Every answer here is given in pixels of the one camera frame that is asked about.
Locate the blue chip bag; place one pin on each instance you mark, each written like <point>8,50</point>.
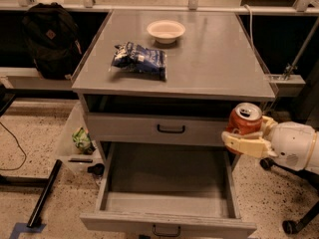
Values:
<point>135,58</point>

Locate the open grey drawer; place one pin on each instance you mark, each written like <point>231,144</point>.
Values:
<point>168,191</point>

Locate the blue floor tape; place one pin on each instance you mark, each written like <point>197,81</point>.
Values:
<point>23,228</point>

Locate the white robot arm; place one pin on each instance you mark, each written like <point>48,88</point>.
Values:
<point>290,144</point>

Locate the white bowl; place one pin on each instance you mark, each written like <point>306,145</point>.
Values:
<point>165,31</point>

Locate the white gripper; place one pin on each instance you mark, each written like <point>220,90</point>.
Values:
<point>289,143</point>

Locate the black metal floor bar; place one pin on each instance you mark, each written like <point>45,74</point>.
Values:
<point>34,218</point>

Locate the grey drawer cabinet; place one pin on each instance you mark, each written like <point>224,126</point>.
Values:
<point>211,60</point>

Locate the clear plastic bin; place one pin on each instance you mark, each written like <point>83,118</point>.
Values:
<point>65,148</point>

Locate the green snack bag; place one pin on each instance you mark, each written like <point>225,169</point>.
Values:
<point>82,141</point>

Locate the closed grey upper drawer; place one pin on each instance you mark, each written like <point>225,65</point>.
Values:
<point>156,129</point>

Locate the red coke can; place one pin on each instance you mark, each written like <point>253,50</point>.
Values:
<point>245,118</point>

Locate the black backpack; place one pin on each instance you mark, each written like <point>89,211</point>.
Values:
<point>53,41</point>

